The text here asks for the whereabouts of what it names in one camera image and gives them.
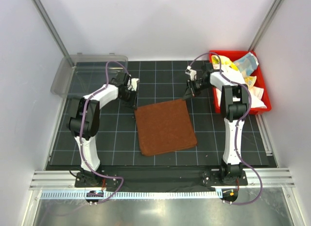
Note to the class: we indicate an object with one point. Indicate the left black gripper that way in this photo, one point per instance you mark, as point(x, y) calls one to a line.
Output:
point(133, 104)

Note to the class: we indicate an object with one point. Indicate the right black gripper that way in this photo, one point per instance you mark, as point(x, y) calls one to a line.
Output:
point(191, 91)

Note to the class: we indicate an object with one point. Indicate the brown towel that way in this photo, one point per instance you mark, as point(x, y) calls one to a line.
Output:
point(164, 127)

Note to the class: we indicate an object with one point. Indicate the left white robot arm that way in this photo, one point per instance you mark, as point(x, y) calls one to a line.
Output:
point(84, 115)

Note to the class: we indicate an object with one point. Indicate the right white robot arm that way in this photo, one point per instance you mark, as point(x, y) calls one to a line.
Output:
point(235, 102)

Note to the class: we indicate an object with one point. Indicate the yellow patterned towel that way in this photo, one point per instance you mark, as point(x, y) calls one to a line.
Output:
point(225, 62)

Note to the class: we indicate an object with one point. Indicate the blue patterned towel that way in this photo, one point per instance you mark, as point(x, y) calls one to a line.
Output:
point(247, 64)

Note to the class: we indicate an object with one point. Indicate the clear plastic bin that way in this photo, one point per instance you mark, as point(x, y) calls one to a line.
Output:
point(87, 75)

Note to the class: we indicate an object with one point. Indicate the white pink towel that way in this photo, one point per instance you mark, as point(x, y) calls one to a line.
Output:
point(256, 92)

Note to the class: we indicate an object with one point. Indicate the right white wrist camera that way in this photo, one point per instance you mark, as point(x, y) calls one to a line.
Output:
point(191, 73)

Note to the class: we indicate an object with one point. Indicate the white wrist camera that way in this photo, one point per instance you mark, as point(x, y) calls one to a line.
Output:
point(134, 82)
point(191, 73)

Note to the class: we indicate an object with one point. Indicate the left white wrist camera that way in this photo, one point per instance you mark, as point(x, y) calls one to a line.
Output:
point(134, 82)

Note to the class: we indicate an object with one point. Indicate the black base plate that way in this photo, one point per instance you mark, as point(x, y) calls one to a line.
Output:
point(160, 179)

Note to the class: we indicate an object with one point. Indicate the slotted cable duct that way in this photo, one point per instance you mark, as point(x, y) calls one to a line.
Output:
point(101, 195)

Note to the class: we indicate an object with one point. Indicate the aluminium front rail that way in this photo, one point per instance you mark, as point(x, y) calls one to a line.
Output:
point(270, 177)

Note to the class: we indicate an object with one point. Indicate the right aluminium frame post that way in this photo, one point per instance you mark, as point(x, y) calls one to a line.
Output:
point(273, 9)

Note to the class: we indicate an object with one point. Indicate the aluminium frame post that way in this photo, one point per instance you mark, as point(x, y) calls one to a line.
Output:
point(50, 26)
point(273, 9)

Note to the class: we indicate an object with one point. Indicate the left aluminium frame post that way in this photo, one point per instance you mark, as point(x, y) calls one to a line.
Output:
point(50, 26)

